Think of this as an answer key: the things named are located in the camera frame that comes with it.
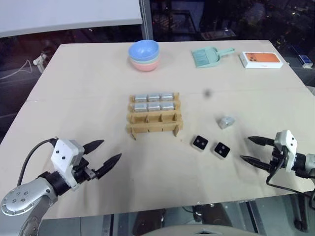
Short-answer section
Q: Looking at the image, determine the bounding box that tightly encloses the left black white cube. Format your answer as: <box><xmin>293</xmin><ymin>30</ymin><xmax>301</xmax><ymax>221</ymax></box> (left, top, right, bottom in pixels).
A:
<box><xmin>191</xmin><ymin>135</ymin><xmax>210</xmax><ymax>153</ymax></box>

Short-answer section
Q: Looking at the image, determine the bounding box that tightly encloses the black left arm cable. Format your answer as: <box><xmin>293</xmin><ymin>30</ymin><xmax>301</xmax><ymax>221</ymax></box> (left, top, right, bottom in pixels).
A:
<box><xmin>16</xmin><ymin>138</ymin><xmax>58</xmax><ymax>186</ymax></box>

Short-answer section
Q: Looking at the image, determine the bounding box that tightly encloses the green plastic bowl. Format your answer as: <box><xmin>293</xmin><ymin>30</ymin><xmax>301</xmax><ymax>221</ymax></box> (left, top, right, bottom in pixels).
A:
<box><xmin>128</xmin><ymin>53</ymin><xmax>161</xmax><ymax>65</ymax></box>

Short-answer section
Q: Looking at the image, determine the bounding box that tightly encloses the blue and white block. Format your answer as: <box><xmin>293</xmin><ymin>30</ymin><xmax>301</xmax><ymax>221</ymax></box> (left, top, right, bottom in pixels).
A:
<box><xmin>298</xmin><ymin>54</ymin><xmax>315</xmax><ymax>68</ymax></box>

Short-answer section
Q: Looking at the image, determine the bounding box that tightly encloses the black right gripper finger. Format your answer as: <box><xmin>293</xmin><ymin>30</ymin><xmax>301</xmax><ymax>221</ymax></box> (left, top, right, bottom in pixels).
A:
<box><xmin>239</xmin><ymin>154</ymin><xmax>271</xmax><ymax>173</ymax></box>
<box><xmin>247</xmin><ymin>135</ymin><xmax>275</xmax><ymax>148</ymax></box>

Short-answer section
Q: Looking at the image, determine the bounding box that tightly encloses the teal hand brush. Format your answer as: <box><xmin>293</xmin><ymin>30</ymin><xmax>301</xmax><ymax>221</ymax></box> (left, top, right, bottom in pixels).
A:
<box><xmin>192</xmin><ymin>49</ymin><xmax>210</xmax><ymax>68</ymax></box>

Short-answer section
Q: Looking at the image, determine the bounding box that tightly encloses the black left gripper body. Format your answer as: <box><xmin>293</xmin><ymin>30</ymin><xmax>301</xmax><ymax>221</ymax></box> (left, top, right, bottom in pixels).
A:
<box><xmin>72</xmin><ymin>157</ymin><xmax>97</xmax><ymax>184</ymax></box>

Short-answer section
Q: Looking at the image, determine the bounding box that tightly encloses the white clamp device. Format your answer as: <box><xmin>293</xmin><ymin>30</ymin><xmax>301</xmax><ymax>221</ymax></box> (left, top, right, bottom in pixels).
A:
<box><xmin>32</xmin><ymin>52</ymin><xmax>49</xmax><ymax>73</ymax></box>

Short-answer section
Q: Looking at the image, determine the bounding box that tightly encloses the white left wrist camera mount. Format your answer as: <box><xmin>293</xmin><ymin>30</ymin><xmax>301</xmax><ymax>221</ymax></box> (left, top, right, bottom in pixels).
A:
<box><xmin>50</xmin><ymin>138</ymin><xmax>86</xmax><ymax>191</ymax></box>

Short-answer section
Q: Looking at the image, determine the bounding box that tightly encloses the white board panel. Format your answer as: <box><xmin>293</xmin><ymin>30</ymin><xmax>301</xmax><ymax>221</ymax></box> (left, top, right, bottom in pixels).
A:
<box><xmin>0</xmin><ymin>0</ymin><xmax>144</xmax><ymax>39</ymax></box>

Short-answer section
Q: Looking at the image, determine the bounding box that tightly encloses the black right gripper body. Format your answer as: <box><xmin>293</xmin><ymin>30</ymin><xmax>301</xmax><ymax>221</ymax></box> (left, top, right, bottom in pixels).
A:
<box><xmin>269</xmin><ymin>139</ymin><xmax>288</xmax><ymax>172</ymax></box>

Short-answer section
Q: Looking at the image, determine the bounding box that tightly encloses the blue plastic bowl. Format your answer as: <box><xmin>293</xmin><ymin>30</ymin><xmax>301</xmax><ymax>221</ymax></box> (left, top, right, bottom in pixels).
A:
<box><xmin>127</xmin><ymin>40</ymin><xmax>159</xmax><ymax>60</ymax></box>

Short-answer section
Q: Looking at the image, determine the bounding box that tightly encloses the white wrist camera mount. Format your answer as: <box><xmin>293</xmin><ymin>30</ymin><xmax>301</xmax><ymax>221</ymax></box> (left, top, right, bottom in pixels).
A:
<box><xmin>50</xmin><ymin>138</ymin><xmax>86</xmax><ymax>191</ymax></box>
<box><xmin>274</xmin><ymin>129</ymin><xmax>297</xmax><ymax>172</ymax></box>

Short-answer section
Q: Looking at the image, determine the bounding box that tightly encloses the wooden rack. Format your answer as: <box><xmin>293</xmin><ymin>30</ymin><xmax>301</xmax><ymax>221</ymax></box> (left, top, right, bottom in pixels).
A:
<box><xmin>126</xmin><ymin>91</ymin><xmax>185</xmax><ymax>141</ymax></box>

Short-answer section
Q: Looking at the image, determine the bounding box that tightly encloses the black white cube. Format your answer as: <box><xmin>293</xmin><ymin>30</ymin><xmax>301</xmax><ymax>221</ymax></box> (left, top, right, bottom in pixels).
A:
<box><xmin>211</xmin><ymin>141</ymin><xmax>231</xmax><ymax>160</ymax></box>
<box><xmin>191</xmin><ymin>135</ymin><xmax>210</xmax><ymax>153</ymax></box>

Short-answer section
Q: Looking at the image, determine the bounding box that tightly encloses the beige table cover sheet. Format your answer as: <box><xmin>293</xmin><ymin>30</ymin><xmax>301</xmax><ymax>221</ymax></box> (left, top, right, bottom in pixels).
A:
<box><xmin>0</xmin><ymin>39</ymin><xmax>315</xmax><ymax>221</ymax></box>

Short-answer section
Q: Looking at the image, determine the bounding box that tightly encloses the pink plastic bowl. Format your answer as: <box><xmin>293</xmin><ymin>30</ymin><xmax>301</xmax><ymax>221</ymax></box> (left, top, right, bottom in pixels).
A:
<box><xmin>130</xmin><ymin>58</ymin><xmax>161</xmax><ymax>73</ymax></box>

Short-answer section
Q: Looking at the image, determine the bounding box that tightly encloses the black stand leg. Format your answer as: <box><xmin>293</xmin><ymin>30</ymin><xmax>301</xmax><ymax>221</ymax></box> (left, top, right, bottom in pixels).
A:
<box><xmin>292</xmin><ymin>192</ymin><xmax>315</xmax><ymax>233</ymax></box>

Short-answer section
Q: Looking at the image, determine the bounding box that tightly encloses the white orange phone box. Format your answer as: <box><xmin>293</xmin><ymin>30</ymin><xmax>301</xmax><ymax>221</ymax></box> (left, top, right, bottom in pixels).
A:
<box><xmin>238</xmin><ymin>51</ymin><xmax>284</xmax><ymax>70</ymax></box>

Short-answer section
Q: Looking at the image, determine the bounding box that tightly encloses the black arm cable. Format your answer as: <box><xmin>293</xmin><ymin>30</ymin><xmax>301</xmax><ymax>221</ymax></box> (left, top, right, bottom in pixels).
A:
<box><xmin>16</xmin><ymin>138</ymin><xmax>58</xmax><ymax>186</ymax></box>
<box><xmin>265</xmin><ymin>157</ymin><xmax>315</xmax><ymax>195</ymax></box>

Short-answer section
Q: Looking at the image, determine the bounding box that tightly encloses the right black white cube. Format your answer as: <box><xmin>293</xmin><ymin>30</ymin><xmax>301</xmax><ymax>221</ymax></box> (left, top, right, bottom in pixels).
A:
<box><xmin>211</xmin><ymin>141</ymin><xmax>231</xmax><ymax>160</ymax></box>

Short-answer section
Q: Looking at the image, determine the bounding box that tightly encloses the grey window frame post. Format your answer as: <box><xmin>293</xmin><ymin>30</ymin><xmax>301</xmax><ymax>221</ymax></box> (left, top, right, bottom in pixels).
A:
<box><xmin>138</xmin><ymin>0</ymin><xmax>154</xmax><ymax>41</ymax></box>

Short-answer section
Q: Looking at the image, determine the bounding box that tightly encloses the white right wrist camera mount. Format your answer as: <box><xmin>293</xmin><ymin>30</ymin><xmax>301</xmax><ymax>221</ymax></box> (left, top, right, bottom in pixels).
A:
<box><xmin>274</xmin><ymin>129</ymin><xmax>297</xmax><ymax>172</ymax></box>

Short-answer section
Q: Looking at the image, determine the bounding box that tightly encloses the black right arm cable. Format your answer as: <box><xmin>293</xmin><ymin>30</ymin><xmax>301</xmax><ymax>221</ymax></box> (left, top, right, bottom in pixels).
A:
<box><xmin>265</xmin><ymin>157</ymin><xmax>315</xmax><ymax>195</ymax></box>

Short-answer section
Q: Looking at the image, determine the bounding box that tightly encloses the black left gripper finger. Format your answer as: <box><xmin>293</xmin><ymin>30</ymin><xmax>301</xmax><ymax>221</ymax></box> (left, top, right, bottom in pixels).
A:
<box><xmin>83</xmin><ymin>139</ymin><xmax>105</xmax><ymax>156</ymax></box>
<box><xmin>95</xmin><ymin>153</ymin><xmax>123</xmax><ymax>179</ymax></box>

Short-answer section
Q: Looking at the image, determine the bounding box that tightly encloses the teal plastic dustpan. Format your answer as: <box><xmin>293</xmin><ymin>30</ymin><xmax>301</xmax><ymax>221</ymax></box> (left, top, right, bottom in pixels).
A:
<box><xmin>191</xmin><ymin>47</ymin><xmax>236</xmax><ymax>69</ymax></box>

